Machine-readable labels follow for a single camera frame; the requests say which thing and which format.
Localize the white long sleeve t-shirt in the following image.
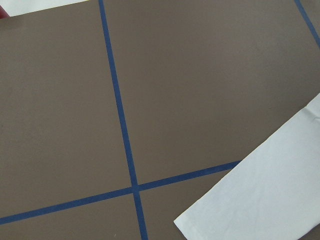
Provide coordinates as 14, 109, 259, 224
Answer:
174, 96, 320, 240

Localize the red object at corner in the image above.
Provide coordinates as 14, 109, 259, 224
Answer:
0, 5, 10, 19

